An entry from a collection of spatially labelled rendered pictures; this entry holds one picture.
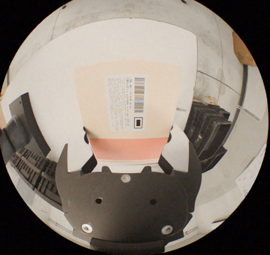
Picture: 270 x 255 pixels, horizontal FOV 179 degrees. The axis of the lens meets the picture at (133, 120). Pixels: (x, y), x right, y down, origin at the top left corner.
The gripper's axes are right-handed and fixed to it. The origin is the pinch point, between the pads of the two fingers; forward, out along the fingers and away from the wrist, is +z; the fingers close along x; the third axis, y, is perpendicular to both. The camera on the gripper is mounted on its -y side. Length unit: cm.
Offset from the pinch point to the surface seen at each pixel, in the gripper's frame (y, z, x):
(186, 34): -17.9, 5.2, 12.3
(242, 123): 36, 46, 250
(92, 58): -10.4, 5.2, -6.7
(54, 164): 27.5, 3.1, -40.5
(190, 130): 30, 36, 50
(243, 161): 101, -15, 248
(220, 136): 29, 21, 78
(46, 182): 27.5, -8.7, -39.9
